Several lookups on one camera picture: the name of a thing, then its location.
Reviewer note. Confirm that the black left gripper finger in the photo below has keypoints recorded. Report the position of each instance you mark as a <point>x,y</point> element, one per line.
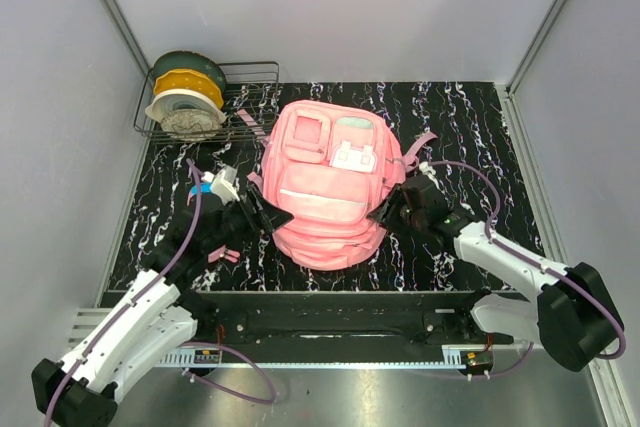
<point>256,204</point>
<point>269,220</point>

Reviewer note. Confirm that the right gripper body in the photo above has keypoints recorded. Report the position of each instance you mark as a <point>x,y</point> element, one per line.
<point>407,219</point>

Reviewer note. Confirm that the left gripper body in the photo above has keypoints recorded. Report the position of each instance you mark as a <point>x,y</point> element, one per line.
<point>238,223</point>

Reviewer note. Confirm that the pink blue pencil case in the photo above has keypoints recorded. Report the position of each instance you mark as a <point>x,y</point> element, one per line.
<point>197,192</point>

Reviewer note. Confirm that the pink school backpack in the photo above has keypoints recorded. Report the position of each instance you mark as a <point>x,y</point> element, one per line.
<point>330,166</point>

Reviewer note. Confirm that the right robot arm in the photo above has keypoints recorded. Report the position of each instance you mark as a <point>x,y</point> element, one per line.
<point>567,310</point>

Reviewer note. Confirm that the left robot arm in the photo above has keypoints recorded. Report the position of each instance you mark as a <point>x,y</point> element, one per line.
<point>159,313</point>

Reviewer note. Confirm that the speckled beige plate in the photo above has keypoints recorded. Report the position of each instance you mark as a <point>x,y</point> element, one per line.
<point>192,125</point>

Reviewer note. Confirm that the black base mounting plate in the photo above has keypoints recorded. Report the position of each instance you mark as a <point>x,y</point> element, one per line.
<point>293,329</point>

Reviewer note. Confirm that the white blue-rimmed plate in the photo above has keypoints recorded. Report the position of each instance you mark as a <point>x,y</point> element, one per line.
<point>179,99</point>

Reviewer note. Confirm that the yellow plate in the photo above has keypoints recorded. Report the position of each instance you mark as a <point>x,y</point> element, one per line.
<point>192,80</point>

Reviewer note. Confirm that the dark green plate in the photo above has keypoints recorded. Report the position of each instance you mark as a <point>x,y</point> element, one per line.
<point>189,60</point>

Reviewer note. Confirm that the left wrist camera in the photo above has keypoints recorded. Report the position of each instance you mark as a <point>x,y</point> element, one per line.
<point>225,182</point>

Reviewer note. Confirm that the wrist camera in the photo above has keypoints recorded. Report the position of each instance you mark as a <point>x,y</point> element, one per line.
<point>428,170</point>
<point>225,182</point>

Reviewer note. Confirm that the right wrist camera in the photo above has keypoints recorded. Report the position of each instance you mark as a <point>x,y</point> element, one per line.
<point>428,170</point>

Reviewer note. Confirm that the grey wire dish rack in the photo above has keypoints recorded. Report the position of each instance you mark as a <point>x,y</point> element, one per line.
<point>250,104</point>

